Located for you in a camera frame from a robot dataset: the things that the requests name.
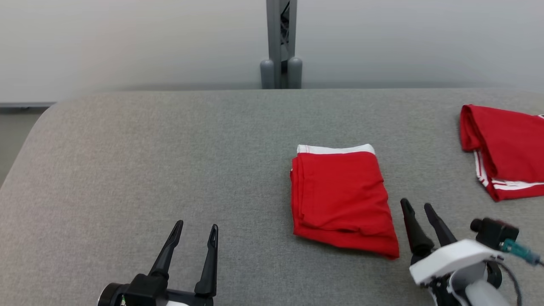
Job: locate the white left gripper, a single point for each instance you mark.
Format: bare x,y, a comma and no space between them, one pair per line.
191,299

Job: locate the black right wrist motor cylinder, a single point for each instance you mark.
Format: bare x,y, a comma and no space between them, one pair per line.
495,274

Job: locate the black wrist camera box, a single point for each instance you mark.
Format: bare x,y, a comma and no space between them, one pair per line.
495,233
146,291

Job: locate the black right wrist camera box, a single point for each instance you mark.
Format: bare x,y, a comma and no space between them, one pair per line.
495,233

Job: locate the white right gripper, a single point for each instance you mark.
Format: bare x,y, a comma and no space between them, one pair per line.
454,257

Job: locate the red white striped shorts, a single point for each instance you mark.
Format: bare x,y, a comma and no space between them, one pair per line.
340,195

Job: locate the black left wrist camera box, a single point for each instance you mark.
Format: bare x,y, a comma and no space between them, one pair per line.
146,291

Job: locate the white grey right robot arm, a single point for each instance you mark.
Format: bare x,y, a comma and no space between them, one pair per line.
480,295

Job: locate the grey metal post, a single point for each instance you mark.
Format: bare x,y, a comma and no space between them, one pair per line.
274,34

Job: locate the black left wrist motor cylinder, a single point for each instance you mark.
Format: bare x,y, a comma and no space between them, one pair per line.
109,296

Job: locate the black wrist motor cylinder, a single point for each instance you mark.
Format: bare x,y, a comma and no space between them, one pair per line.
495,274
109,296

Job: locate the red white sleeved shirt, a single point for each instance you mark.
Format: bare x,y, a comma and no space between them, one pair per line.
510,140

